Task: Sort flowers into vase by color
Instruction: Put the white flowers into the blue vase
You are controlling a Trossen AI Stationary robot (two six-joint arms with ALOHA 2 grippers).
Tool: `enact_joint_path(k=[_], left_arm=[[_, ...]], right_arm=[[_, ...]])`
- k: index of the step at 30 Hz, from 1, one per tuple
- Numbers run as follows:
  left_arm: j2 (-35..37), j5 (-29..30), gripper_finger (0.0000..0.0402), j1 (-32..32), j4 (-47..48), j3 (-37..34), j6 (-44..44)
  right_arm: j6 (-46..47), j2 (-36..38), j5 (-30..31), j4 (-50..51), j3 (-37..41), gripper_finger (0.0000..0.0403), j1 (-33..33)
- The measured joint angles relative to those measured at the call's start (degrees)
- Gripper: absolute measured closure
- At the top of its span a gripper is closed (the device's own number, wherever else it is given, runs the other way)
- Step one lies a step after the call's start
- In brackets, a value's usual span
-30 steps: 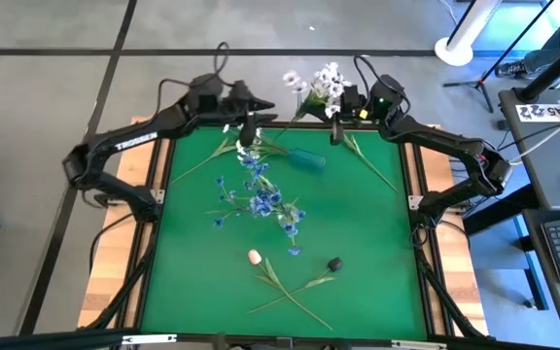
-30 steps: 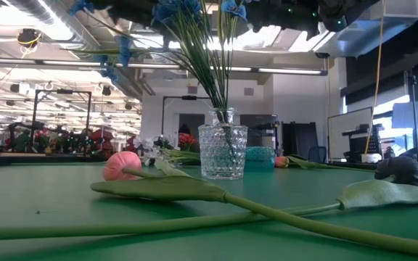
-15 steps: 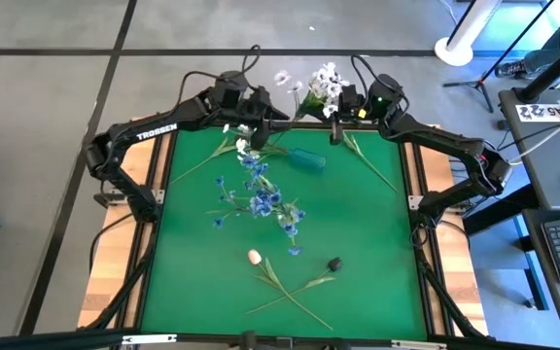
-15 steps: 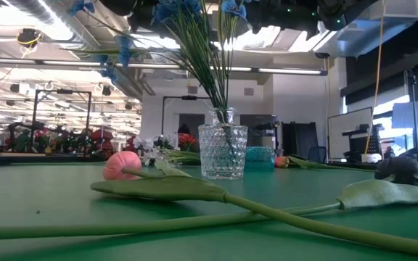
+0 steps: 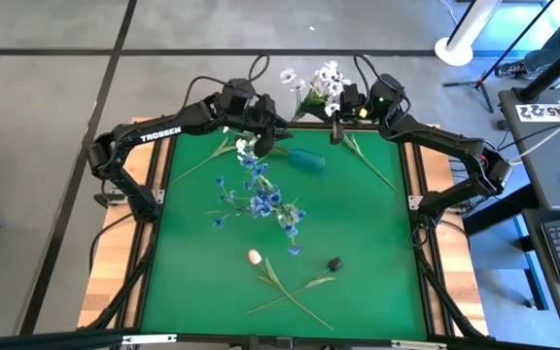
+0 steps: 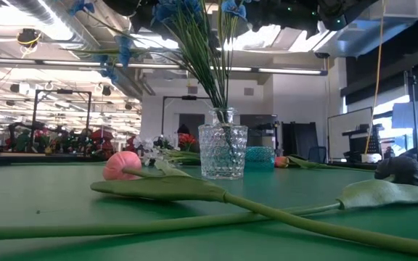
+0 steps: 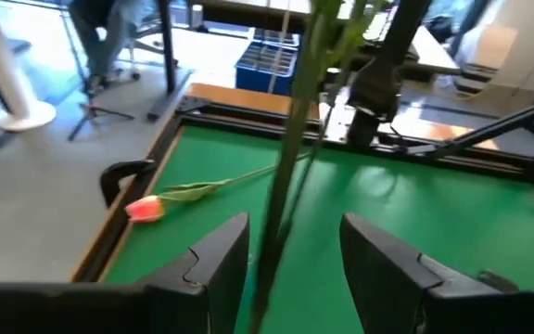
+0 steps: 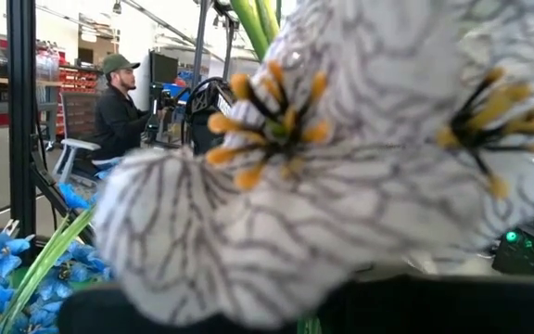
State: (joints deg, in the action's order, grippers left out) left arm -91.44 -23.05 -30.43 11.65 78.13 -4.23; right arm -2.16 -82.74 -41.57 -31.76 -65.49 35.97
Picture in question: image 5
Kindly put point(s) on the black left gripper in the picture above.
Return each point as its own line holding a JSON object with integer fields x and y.
{"x": 263, "y": 114}

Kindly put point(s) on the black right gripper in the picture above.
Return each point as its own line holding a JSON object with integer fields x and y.
{"x": 355, "y": 104}

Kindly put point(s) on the blue glass vase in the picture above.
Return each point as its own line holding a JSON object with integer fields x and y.
{"x": 309, "y": 159}

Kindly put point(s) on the deep pink artificial tulip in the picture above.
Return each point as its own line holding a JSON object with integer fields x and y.
{"x": 354, "y": 146}

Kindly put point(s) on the black artificial tulip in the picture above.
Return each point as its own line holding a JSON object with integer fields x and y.
{"x": 225, "y": 147}
{"x": 335, "y": 264}

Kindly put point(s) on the dense blue flower bunch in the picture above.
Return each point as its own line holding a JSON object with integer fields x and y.
{"x": 260, "y": 205}

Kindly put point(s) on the pale pink artificial tulip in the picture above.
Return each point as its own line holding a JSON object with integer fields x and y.
{"x": 255, "y": 257}

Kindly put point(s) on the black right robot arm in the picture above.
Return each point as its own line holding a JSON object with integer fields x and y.
{"x": 445, "y": 143}

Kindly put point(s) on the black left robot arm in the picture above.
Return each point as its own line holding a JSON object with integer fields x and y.
{"x": 187, "y": 121}

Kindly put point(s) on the white round pillar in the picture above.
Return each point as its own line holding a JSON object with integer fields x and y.
{"x": 455, "y": 51}

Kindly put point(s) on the black tripod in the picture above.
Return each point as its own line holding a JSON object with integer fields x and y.
{"x": 480, "y": 85}

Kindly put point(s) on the green table mat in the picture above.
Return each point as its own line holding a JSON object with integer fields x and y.
{"x": 358, "y": 272}

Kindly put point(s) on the white printed label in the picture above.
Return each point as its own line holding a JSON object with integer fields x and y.
{"x": 535, "y": 112}

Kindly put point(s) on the person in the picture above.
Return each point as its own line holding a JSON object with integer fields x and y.
{"x": 542, "y": 60}

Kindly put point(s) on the black pole stand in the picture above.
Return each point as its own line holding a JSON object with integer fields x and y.
{"x": 552, "y": 68}

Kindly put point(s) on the black aluminium table frame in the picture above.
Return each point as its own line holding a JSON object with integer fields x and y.
{"x": 221, "y": 338}

